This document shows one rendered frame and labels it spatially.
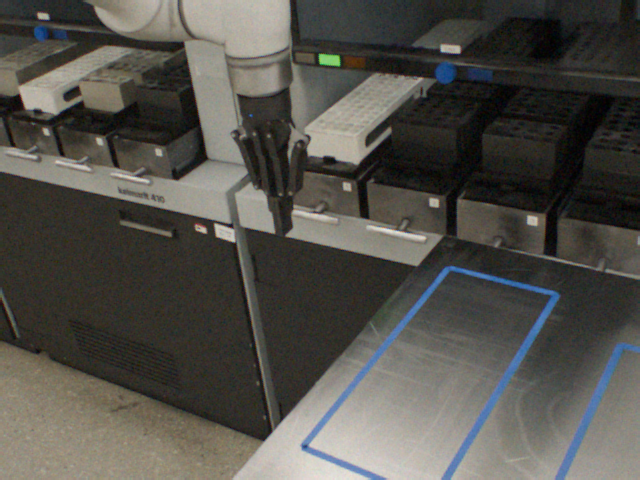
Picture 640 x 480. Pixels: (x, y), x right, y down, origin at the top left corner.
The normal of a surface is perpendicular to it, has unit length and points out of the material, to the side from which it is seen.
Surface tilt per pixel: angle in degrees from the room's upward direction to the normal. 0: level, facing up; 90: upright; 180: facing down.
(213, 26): 100
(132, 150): 90
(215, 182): 0
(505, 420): 0
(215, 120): 90
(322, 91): 90
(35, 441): 0
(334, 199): 90
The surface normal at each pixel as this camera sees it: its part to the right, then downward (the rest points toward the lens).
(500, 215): -0.50, 0.50
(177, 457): -0.11, -0.84
